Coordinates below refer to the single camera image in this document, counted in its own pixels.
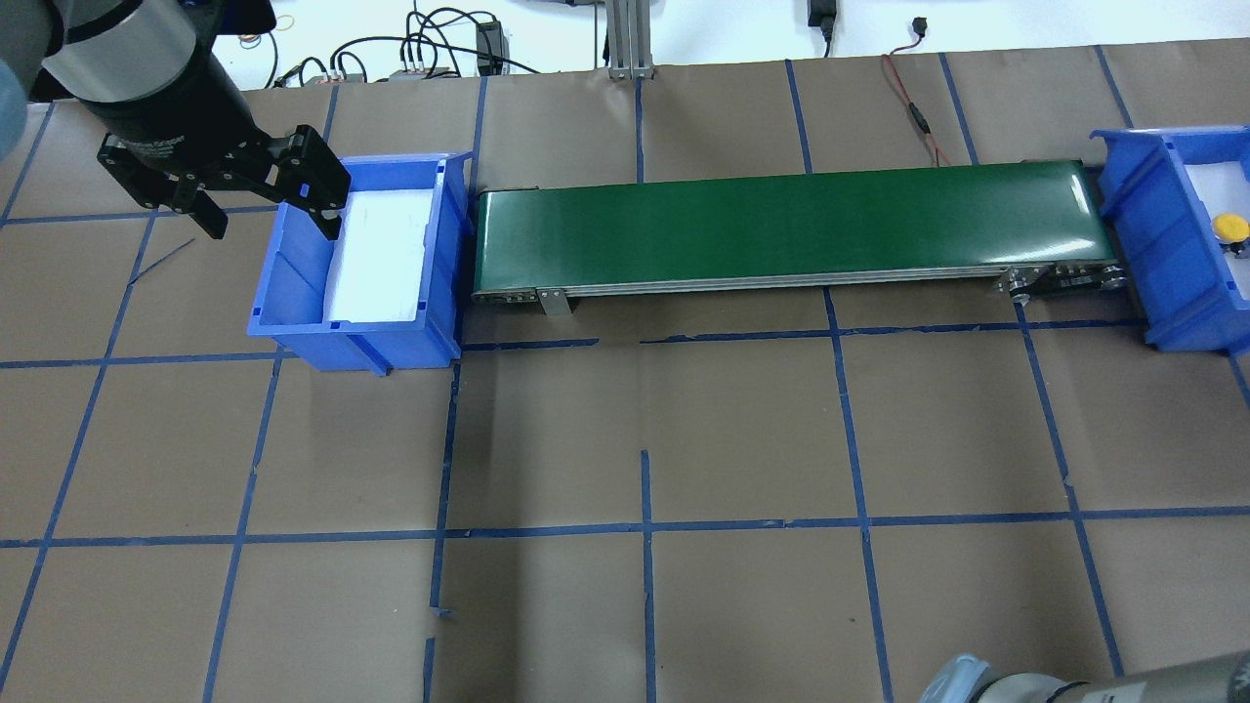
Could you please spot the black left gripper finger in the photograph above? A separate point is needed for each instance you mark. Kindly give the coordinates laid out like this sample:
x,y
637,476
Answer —
x,y
208,215
312,178

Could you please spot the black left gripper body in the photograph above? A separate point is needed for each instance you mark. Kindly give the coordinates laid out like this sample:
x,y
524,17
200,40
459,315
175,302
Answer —
x,y
179,118

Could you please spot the yellow push button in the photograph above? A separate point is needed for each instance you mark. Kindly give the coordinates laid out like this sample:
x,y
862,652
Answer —
x,y
1232,232

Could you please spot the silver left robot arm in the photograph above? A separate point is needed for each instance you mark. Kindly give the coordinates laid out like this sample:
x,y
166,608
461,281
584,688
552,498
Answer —
x,y
105,52

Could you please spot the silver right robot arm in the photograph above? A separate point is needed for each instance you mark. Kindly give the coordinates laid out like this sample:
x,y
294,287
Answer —
x,y
1219,679

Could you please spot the white foam pad left bin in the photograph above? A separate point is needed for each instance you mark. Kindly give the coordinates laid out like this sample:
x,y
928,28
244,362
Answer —
x,y
376,267

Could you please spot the white foam pad bin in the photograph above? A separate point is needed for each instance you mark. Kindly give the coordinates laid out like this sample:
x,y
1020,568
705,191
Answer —
x,y
1221,188
376,267

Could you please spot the blue left storage bin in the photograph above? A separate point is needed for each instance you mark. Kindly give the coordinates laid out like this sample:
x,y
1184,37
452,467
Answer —
x,y
287,307

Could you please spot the blue storage bin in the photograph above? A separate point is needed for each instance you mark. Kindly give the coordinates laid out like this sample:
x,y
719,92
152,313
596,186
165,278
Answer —
x,y
1180,274
287,307

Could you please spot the black power adapter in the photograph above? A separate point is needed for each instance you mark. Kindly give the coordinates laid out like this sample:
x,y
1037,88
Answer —
x,y
491,48

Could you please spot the green conveyor belt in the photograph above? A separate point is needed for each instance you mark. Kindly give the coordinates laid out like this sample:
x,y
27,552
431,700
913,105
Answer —
x,y
1033,228

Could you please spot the blue right storage bin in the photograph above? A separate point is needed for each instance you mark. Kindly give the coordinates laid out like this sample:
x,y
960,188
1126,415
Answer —
x,y
1180,274

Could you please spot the white foam pad right bin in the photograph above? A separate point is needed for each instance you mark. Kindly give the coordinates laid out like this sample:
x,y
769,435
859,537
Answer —
x,y
1221,188

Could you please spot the aluminium frame post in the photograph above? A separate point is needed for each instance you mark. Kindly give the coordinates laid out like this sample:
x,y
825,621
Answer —
x,y
628,32

